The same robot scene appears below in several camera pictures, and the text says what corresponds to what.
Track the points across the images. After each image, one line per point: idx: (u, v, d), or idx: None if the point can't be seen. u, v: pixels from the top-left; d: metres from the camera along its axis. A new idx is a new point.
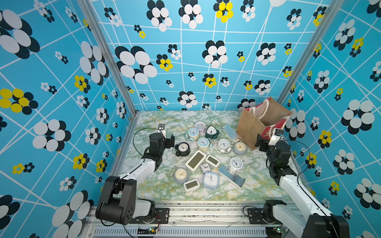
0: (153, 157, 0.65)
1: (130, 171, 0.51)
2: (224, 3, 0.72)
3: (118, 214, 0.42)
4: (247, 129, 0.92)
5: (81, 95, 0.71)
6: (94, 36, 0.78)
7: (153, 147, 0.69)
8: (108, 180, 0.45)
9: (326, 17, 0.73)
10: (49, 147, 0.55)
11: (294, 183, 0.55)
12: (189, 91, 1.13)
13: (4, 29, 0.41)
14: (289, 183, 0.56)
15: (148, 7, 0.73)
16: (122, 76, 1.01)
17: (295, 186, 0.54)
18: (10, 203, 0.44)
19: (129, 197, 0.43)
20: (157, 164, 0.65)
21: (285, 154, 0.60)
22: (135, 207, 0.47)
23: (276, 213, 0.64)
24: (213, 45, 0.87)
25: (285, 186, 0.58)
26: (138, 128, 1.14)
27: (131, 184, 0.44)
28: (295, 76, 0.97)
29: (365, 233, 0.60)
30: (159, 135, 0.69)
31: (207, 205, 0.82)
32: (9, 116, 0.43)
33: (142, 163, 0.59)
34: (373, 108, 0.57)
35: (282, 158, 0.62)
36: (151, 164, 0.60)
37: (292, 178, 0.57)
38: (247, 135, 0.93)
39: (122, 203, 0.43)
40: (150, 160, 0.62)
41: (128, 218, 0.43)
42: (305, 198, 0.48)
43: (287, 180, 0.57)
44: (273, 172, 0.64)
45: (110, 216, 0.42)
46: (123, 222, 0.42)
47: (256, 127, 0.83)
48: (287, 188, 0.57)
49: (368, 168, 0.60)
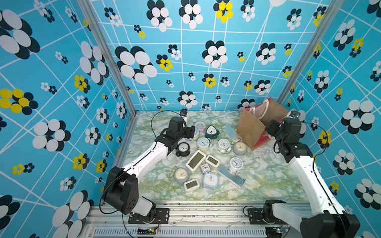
0: (165, 141, 0.60)
1: (135, 163, 0.48)
2: (224, 3, 0.72)
3: (120, 205, 0.44)
4: (247, 129, 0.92)
5: (81, 95, 0.71)
6: (94, 36, 0.78)
7: (170, 130, 0.65)
8: (112, 170, 0.45)
9: (326, 17, 0.73)
10: (49, 147, 0.55)
11: (308, 167, 0.48)
12: (189, 91, 1.13)
13: (4, 29, 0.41)
14: (302, 167, 0.49)
15: (148, 7, 0.73)
16: (122, 76, 1.01)
17: (309, 173, 0.47)
18: (10, 203, 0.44)
19: (130, 192, 0.42)
20: (170, 148, 0.61)
21: (294, 127, 0.55)
22: (138, 199, 0.47)
23: (276, 211, 0.64)
24: (213, 45, 0.87)
25: (295, 167, 0.52)
26: (138, 128, 1.14)
27: (133, 181, 0.42)
28: (295, 76, 0.97)
29: (366, 233, 0.59)
30: (180, 120, 0.64)
31: (207, 205, 0.82)
32: (9, 116, 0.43)
33: (151, 149, 0.55)
34: (373, 108, 0.57)
35: (292, 133, 0.55)
36: (162, 151, 0.57)
37: (305, 161, 0.49)
38: (247, 135, 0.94)
39: (123, 197, 0.43)
40: (162, 146, 0.57)
41: (130, 208, 0.45)
42: (318, 190, 0.43)
43: (299, 162, 0.50)
44: (284, 148, 0.56)
45: (113, 204, 0.45)
46: (124, 213, 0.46)
47: (256, 127, 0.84)
48: (298, 171, 0.51)
49: (368, 168, 0.60)
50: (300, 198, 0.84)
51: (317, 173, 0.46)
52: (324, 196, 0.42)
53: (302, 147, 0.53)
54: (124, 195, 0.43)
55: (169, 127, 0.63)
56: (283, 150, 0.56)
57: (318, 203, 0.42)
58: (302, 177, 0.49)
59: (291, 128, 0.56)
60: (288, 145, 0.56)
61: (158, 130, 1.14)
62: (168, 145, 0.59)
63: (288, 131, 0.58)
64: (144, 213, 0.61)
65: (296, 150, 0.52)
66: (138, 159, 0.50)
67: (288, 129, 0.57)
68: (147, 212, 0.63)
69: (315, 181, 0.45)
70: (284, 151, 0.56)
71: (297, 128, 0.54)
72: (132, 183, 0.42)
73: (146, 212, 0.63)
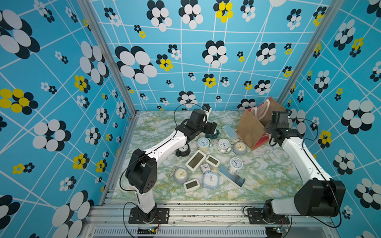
0: (185, 131, 0.62)
1: (156, 148, 0.52)
2: (224, 3, 0.72)
3: (140, 184, 0.48)
4: (247, 129, 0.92)
5: (81, 95, 0.71)
6: (94, 36, 0.78)
7: (191, 120, 0.67)
8: (135, 151, 0.49)
9: (326, 17, 0.73)
10: (49, 147, 0.55)
11: (298, 146, 0.53)
12: (189, 91, 1.13)
13: (4, 29, 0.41)
14: (292, 146, 0.54)
15: (148, 7, 0.73)
16: (122, 76, 1.01)
17: (299, 149, 0.52)
18: (10, 203, 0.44)
19: (149, 174, 0.46)
20: (189, 138, 0.63)
21: (282, 114, 0.63)
22: (156, 181, 0.52)
23: (275, 206, 0.65)
24: (213, 45, 0.87)
25: (287, 147, 0.57)
26: (138, 128, 1.14)
27: (152, 164, 0.46)
28: (295, 76, 0.97)
29: (366, 233, 0.59)
30: (202, 112, 0.65)
31: (207, 205, 0.82)
32: (9, 116, 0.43)
33: (171, 137, 0.58)
34: (373, 108, 0.57)
35: (282, 119, 0.63)
36: (182, 141, 0.59)
37: (295, 141, 0.54)
38: (247, 135, 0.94)
39: (143, 177, 0.48)
40: (182, 135, 0.59)
41: (149, 188, 0.50)
42: (307, 162, 0.48)
43: (290, 143, 0.55)
44: (276, 133, 0.62)
45: (134, 182, 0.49)
46: (142, 192, 0.50)
47: (256, 127, 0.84)
48: (289, 150, 0.56)
49: (368, 168, 0.60)
50: None
51: (307, 150, 0.51)
52: (313, 167, 0.46)
53: (292, 131, 0.59)
54: (143, 176, 0.48)
55: (190, 118, 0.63)
56: (275, 135, 0.62)
57: (307, 173, 0.47)
58: (293, 154, 0.54)
59: (280, 115, 0.64)
60: (280, 130, 0.62)
61: (158, 130, 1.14)
62: (187, 134, 0.61)
63: (278, 118, 0.65)
64: (146, 209, 0.62)
65: (287, 134, 0.57)
66: (158, 144, 0.54)
67: (278, 117, 0.65)
68: (148, 209, 0.63)
69: (304, 156, 0.49)
70: (276, 137, 0.62)
71: (285, 114, 0.62)
72: (151, 165, 0.46)
73: (147, 208, 0.62)
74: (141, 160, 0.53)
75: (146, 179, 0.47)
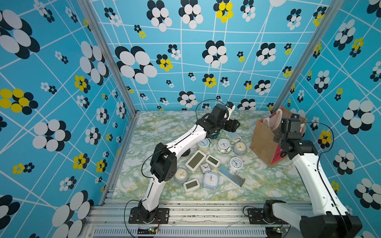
0: (206, 125, 0.63)
1: (176, 143, 0.56)
2: (224, 3, 0.72)
3: (161, 174, 0.55)
4: (262, 144, 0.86)
5: (81, 95, 0.71)
6: (94, 36, 0.78)
7: (212, 114, 0.68)
8: (158, 145, 0.54)
9: (326, 17, 0.73)
10: (49, 147, 0.55)
11: (312, 166, 0.46)
12: (189, 91, 1.13)
13: (4, 29, 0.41)
14: (305, 165, 0.48)
15: (148, 7, 0.73)
16: (122, 76, 1.01)
17: (313, 172, 0.45)
18: (10, 203, 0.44)
19: (170, 167, 0.51)
20: (209, 133, 0.64)
21: (294, 123, 0.55)
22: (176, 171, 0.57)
23: (275, 209, 0.64)
24: (213, 45, 0.87)
25: (298, 164, 0.51)
26: (138, 128, 1.14)
27: (173, 158, 0.50)
28: (295, 76, 0.97)
29: (366, 233, 0.59)
30: (224, 108, 0.65)
31: (207, 205, 0.82)
32: (9, 116, 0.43)
33: (191, 132, 0.60)
34: (373, 108, 0.57)
35: (292, 129, 0.56)
36: (201, 135, 0.61)
37: (309, 159, 0.47)
38: (263, 150, 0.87)
39: (164, 168, 0.53)
40: (202, 130, 0.61)
41: (170, 178, 0.56)
42: (321, 189, 0.42)
43: (303, 161, 0.48)
44: (287, 145, 0.54)
45: (156, 171, 0.59)
46: (163, 180, 0.56)
47: (271, 141, 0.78)
48: (299, 167, 0.50)
49: (368, 168, 0.60)
50: (300, 198, 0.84)
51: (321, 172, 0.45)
52: (327, 196, 0.41)
53: (305, 143, 0.51)
54: (164, 167, 0.53)
55: (211, 112, 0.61)
56: (286, 147, 0.54)
57: (319, 202, 0.42)
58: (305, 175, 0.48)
59: (290, 125, 0.57)
60: (291, 141, 0.54)
61: (158, 130, 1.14)
62: (207, 129, 0.62)
63: (289, 128, 0.57)
64: (149, 208, 0.64)
65: (300, 148, 0.50)
66: (179, 139, 0.57)
67: (288, 126, 0.57)
68: (151, 208, 0.64)
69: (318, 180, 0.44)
70: (287, 149, 0.54)
71: (297, 123, 0.54)
72: (171, 160, 0.51)
73: (150, 207, 0.63)
74: (163, 152, 0.58)
75: (166, 171, 0.53)
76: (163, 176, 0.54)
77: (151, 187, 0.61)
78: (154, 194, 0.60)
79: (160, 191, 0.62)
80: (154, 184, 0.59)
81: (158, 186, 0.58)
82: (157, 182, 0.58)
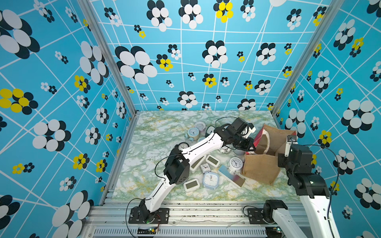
0: (223, 134, 0.62)
1: (191, 149, 0.56)
2: (224, 3, 0.72)
3: (173, 177, 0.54)
4: (258, 169, 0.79)
5: (81, 95, 0.71)
6: (94, 36, 0.78)
7: (232, 125, 0.67)
8: (174, 149, 0.56)
9: (326, 17, 0.73)
10: (49, 147, 0.55)
11: (322, 213, 0.42)
12: (189, 91, 1.13)
13: (4, 29, 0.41)
14: (314, 210, 0.44)
15: (148, 7, 0.73)
16: (122, 76, 1.01)
17: (322, 219, 0.42)
18: (10, 203, 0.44)
19: (182, 172, 0.53)
20: (225, 142, 0.62)
21: (305, 154, 0.49)
22: (188, 176, 0.58)
23: (277, 220, 0.64)
24: (213, 45, 0.87)
25: (307, 208, 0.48)
26: (138, 128, 1.14)
27: (186, 165, 0.52)
28: (295, 75, 0.96)
29: (366, 233, 0.59)
30: (246, 122, 0.65)
31: (207, 205, 0.82)
32: (9, 116, 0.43)
33: (207, 140, 0.60)
34: (373, 108, 0.57)
35: (303, 162, 0.49)
36: (218, 145, 0.60)
37: (319, 204, 0.43)
38: (260, 172, 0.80)
39: (177, 172, 0.55)
40: (219, 140, 0.60)
41: (181, 182, 0.58)
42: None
43: (312, 206, 0.45)
44: (296, 180, 0.49)
45: (168, 172, 0.61)
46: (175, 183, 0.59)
47: (267, 162, 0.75)
48: (308, 211, 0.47)
49: (368, 168, 0.60)
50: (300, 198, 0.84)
51: (332, 221, 0.41)
52: None
53: (317, 180, 0.46)
54: (177, 171, 0.55)
55: (232, 123, 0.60)
56: (295, 183, 0.49)
57: None
58: (313, 221, 0.45)
59: (301, 155, 0.51)
60: (300, 176, 0.49)
61: (158, 130, 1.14)
62: (224, 138, 0.61)
63: (298, 159, 0.52)
64: (151, 209, 0.64)
65: (311, 186, 0.45)
66: (195, 146, 0.58)
67: (298, 156, 0.51)
68: (153, 208, 0.64)
69: (326, 229, 0.41)
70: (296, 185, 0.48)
71: (309, 156, 0.48)
72: (183, 168, 0.52)
73: (150, 207, 0.64)
74: (178, 156, 0.60)
75: (178, 176, 0.56)
76: (175, 181, 0.57)
77: (158, 188, 0.62)
78: (160, 195, 0.61)
79: (166, 194, 0.63)
80: (163, 185, 0.60)
81: (166, 188, 0.60)
82: (166, 183, 0.59)
